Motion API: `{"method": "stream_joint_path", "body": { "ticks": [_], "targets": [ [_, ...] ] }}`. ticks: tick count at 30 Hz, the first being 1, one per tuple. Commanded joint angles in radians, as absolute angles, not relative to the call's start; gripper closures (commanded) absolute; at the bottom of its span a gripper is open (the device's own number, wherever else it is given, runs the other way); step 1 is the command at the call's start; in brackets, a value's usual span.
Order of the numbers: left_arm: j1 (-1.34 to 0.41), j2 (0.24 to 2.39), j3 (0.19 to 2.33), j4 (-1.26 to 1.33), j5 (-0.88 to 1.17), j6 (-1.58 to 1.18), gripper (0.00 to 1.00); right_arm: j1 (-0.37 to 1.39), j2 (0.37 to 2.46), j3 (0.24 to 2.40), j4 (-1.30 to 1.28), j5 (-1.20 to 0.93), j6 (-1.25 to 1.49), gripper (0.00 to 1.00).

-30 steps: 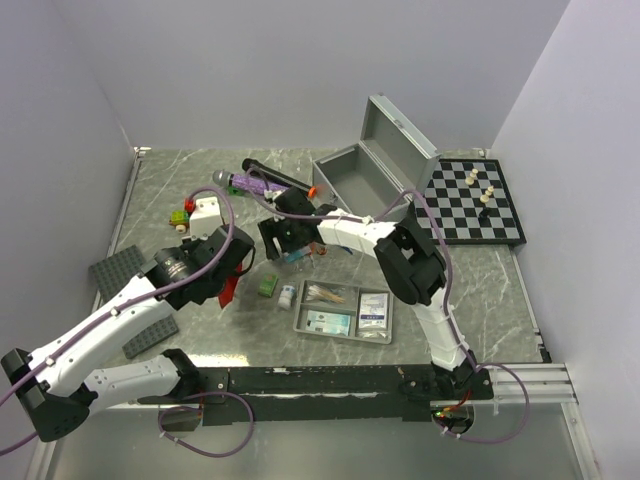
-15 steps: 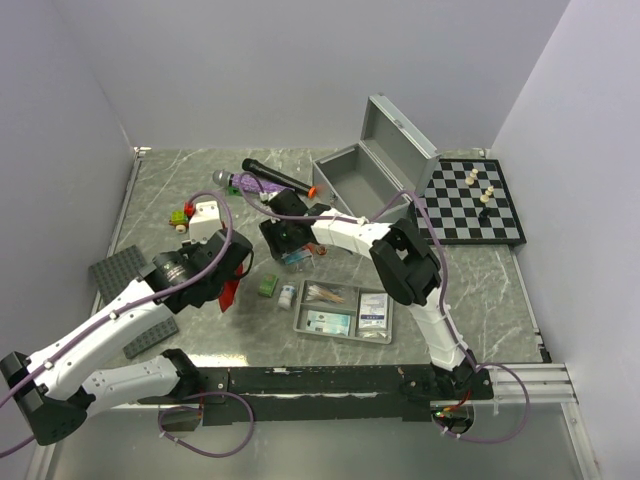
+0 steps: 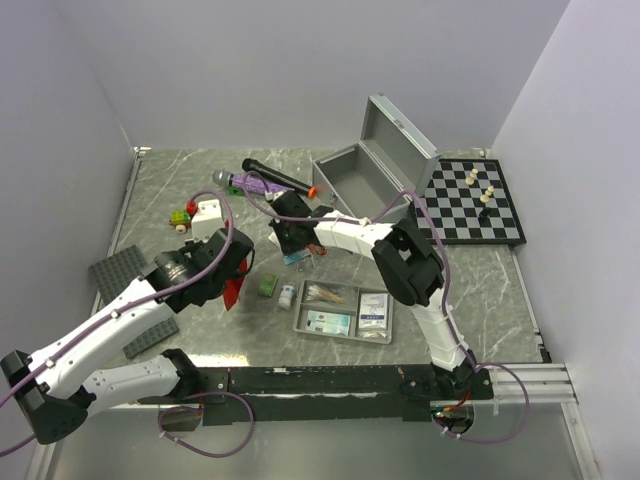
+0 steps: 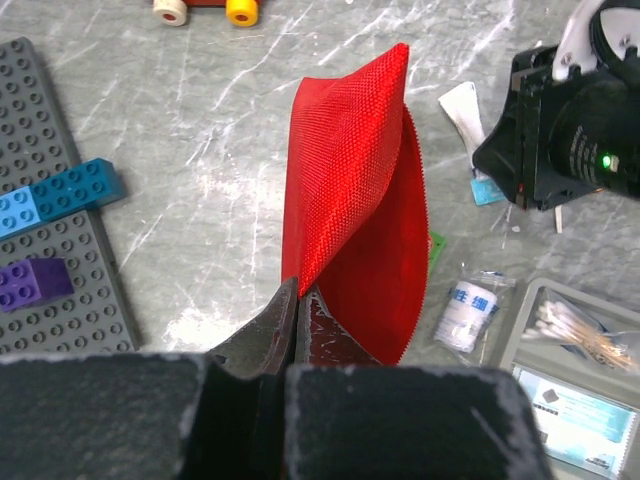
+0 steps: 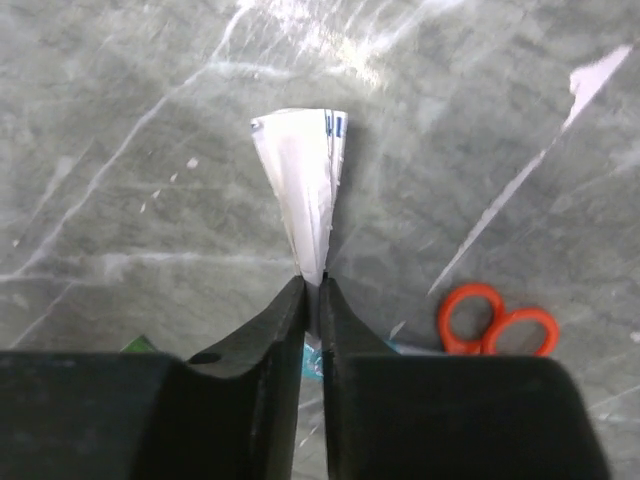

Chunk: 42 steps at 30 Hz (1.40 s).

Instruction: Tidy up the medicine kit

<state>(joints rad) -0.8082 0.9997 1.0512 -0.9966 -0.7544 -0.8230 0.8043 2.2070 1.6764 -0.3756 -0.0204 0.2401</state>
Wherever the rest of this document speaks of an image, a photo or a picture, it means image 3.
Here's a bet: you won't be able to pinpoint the grey brick baseplate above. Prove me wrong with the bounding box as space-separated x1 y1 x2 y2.
89 245 179 360

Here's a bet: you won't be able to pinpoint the red first aid pouch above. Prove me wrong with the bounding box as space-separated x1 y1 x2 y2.
222 259 249 311

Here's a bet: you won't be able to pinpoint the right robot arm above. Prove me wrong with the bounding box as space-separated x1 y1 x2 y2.
268 192 493 401

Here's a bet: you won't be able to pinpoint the grey metal storage box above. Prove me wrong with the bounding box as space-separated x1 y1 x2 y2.
312 94 438 223

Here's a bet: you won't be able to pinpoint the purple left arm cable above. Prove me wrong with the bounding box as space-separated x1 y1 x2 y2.
0 189 256 457

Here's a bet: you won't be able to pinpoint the grey plastic divided tray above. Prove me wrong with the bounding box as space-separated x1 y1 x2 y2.
293 280 394 345

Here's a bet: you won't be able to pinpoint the aluminium frame rail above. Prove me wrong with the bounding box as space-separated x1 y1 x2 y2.
489 363 578 404

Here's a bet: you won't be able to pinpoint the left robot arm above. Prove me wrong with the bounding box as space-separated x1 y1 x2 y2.
1 223 255 444

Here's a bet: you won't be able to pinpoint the purple glitter microphone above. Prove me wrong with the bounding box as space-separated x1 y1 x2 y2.
212 170 289 196

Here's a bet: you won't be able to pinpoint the black chess piece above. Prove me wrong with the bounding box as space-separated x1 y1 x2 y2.
478 207 490 222

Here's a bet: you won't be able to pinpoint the white blue instruction packet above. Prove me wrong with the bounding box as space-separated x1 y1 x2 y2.
356 292 389 341

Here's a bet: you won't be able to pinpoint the green medicine box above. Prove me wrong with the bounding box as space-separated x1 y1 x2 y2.
258 274 278 298

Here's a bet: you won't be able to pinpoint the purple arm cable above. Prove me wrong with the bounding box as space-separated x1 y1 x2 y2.
243 170 531 444
0 189 256 457

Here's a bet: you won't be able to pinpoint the green toy brick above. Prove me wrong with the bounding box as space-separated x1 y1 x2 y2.
227 186 245 196

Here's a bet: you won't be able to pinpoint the toy brick car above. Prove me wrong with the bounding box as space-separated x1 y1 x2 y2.
168 210 192 234

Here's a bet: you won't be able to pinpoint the black microphone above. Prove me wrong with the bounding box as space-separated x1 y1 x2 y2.
242 158 317 198

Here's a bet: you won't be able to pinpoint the blue white small sachet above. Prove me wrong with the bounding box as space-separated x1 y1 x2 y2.
283 249 312 265

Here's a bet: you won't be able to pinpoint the cotton swabs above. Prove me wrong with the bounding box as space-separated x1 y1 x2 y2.
305 284 345 304

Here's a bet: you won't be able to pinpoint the cream chess piece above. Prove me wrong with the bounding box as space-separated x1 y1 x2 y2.
465 169 479 186

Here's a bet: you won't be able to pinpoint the black mounting base rail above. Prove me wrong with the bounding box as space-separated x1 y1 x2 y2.
192 364 494 426

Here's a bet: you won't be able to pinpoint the cream chess pawn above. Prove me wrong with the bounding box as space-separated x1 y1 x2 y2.
480 186 495 206

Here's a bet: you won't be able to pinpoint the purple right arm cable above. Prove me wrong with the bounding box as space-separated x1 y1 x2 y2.
243 170 531 444

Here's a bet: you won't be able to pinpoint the chess board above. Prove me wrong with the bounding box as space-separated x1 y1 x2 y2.
425 159 526 246

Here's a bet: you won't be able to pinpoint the light blue gauze packet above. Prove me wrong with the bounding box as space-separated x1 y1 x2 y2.
305 310 351 336

